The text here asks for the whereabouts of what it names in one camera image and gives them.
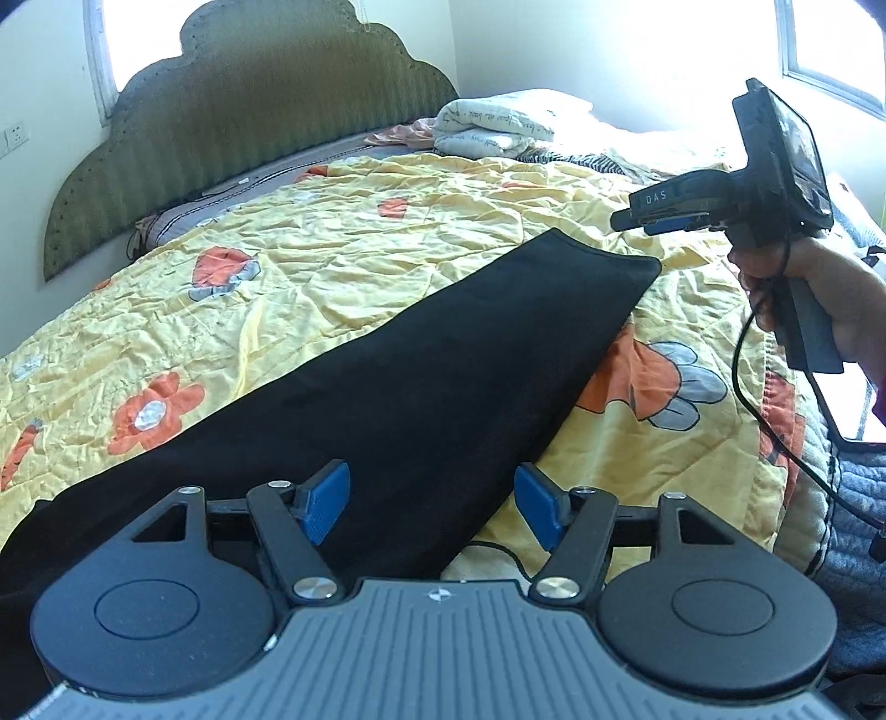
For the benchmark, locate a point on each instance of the side window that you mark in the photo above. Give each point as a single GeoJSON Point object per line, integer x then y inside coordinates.
{"type": "Point", "coordinates": [830, 34]}

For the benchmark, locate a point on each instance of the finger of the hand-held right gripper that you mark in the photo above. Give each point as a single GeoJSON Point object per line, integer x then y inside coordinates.
{"type": "Point", "coordinates": [664, 202]}

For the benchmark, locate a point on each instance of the dark framed tablet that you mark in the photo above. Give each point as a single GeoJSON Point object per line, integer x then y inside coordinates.
{"type": "Point", "coordinates": [848, 412]}

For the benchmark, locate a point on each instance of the striped cloth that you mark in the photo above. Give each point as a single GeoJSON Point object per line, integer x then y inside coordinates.
{"type": "Point", "coordinates": [588, 160]}

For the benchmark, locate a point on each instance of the yellow carrot printed blanket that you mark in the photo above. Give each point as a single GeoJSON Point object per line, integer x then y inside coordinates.
{"type": "Point", "coordinates": [291, 263]}

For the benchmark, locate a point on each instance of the green padded headboard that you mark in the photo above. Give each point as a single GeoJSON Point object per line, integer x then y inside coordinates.
{"type": "Point", "coordinates": [249, 111]}

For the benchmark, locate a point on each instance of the black pants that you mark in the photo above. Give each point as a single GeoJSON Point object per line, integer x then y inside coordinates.
{"type": "Point", "coordinates": [387, 388]}

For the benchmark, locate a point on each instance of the person's right forearm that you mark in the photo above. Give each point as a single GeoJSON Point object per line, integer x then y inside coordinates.
{"type": "Point", "coordinates": [873, 346]}

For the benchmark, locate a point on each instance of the folded white quilt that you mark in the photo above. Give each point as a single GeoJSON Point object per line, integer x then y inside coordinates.
{"type": "Point", "coordinates": [495, 124]}

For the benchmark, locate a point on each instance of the person's right hand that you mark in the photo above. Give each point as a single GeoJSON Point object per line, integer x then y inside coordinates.
{"type": "Point", "coordinates": [824, 273]}

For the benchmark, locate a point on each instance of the orange cloth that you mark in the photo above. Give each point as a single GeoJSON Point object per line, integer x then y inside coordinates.
{"type": "Point", "coordinates": [405, 133]}

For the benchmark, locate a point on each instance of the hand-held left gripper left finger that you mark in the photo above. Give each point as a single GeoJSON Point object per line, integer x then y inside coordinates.
{"type": "Point", "coordinates": [327, 502]}

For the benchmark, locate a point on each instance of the white wall socket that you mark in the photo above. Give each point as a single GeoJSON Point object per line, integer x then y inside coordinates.
{"type": "Point", "coordinates": [12, 138]}

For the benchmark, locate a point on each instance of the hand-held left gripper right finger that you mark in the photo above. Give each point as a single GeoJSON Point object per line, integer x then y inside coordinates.
{"type": "Point", "coordinates": [538, 505]}

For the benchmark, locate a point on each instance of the grey bed pillow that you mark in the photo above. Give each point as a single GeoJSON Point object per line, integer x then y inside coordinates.
{"type": "Point", "coordinates": [235, 194]}

